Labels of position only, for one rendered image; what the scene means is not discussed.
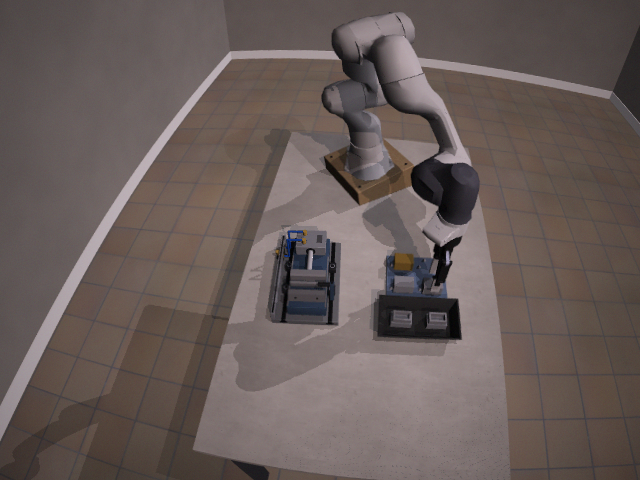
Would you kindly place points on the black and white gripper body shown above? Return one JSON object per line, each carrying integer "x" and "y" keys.
{"x": 451, "y": 244}

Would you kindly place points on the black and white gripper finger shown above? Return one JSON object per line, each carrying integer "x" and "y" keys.
{"x": 435, "y": 260}
{"x": 442, "y": 271}

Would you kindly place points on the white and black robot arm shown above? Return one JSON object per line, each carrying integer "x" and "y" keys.
{"x": 452, "y": 187}

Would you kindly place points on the grey flat bar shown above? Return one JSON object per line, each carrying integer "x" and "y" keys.
{"x": 304, "y": 284}

